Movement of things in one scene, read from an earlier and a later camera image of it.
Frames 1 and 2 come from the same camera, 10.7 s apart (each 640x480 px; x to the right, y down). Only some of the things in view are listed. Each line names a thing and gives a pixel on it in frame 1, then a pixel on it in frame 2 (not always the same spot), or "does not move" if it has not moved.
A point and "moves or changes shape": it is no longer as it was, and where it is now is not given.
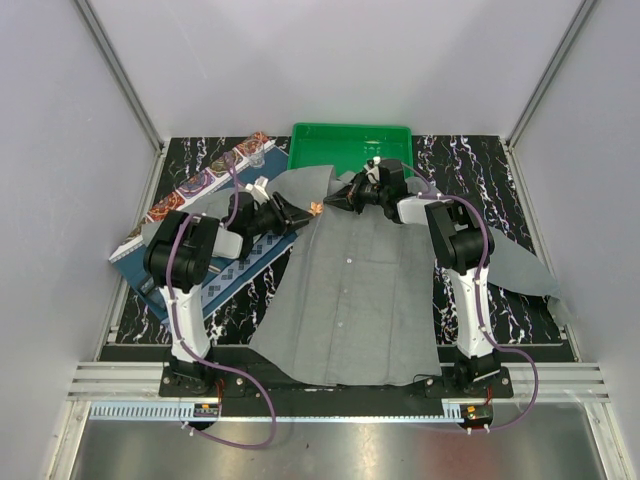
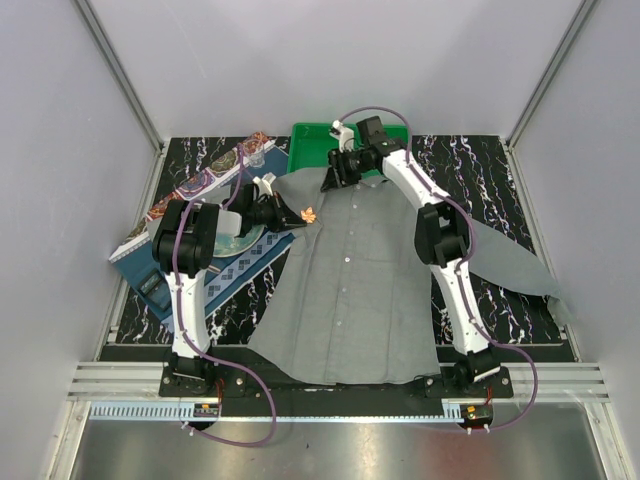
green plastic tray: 349,146 does not move
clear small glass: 255,150 does not move
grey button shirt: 359,294 does not move
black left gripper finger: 290,225 does not move
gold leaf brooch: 315,208 moves or changes shape
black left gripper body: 268,218 does not move
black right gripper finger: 346,200 → 331,181
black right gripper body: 367,194 → 349,165
